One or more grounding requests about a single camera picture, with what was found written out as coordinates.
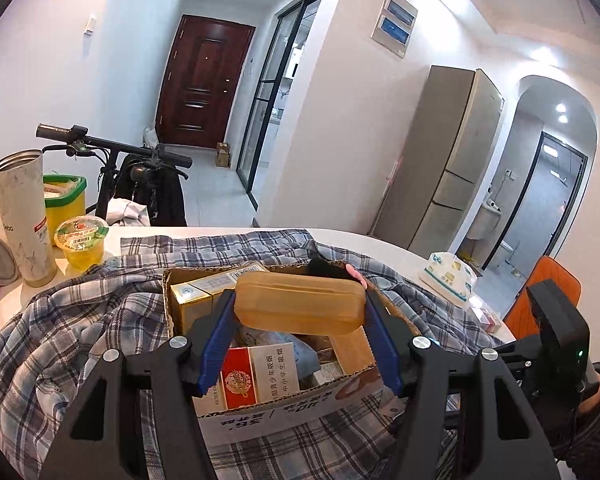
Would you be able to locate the orange chair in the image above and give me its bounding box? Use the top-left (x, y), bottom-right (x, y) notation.
top-left (504, 256), bottom-right (582, 339)

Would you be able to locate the tissue pack with print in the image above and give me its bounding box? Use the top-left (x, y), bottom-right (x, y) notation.
top-left (418, 252), bottom-right (478, 309)

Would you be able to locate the blue plaid cloth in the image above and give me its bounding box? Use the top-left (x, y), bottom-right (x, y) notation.
top-left (0, 230), bottom-right (498, 479)

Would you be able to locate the cardboard box with pretzel print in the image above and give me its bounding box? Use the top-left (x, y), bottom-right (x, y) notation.
top-left (161, 260), bottom-right (422, 449)

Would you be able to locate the black plush with pink bow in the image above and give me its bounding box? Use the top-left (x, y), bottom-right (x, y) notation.
top-left (308, 258), bottom-right (368, 289)

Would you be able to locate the red white cigarette carton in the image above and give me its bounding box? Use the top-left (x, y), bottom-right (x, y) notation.
top-left (194, 342), bottom-right (300, 416)

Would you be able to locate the yellow medicine box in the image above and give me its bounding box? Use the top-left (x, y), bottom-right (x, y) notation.
top-left (168, 262), bottom-right (268, 335)

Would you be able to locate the yellow jelly cup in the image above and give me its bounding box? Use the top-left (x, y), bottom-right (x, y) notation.
top-left (54, 216), bottom-right (109, 272)

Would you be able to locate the beige refrigerator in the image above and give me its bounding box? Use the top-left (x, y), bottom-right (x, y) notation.
top-left (370, 65), bottom-right (504, 258)

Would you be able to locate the yellow tub green lid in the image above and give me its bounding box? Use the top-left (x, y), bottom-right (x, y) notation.
top-left (43, 174), bottom-right (87, 244)

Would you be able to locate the small cardboard box on floor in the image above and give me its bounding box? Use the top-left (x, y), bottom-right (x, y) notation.
top-left (215, 142), bottom-right (230, 168)

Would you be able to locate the white marble tumbler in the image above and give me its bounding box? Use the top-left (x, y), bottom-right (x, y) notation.
top-left (0, 150), bottom-right (57, 287)

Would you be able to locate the black electric scooter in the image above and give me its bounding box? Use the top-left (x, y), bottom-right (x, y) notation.
top-left (36, 124), bottom-right (193, 226)

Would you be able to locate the black framed glass door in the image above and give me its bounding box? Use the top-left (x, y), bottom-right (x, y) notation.
top-left (236, 0), bottom-right (322, 207)

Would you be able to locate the dark red entrance door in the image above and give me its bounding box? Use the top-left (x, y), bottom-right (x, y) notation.
top-left (156, 14), bottom-right (256, 148)

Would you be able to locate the wall electrical panel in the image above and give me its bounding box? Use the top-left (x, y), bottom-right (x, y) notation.
top-left (370, 0), bottom-right (418, 58)

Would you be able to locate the wall light switch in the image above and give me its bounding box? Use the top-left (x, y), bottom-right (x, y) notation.
top-left (84, 15), bottom-right (97, 36)

